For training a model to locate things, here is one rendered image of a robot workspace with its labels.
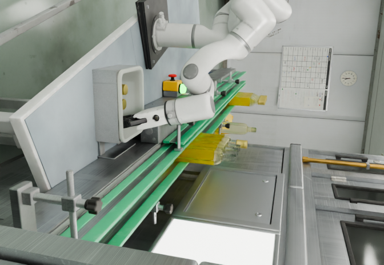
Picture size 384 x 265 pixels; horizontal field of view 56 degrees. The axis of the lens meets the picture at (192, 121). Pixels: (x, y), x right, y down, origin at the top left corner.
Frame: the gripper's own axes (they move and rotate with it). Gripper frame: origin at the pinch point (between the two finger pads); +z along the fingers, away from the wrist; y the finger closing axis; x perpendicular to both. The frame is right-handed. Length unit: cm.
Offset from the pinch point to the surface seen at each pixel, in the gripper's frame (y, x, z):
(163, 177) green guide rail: 9.1, -22.4, -4.3
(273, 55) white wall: 613, -16, -29
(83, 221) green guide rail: -36.6, -14.6, -2.7
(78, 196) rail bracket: -48.3, -4.7, -11.8
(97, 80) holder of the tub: -3.9, 14.1, 2.9
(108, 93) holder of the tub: -4.0, 9.6, 0.3
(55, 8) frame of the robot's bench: 60, 52, 50
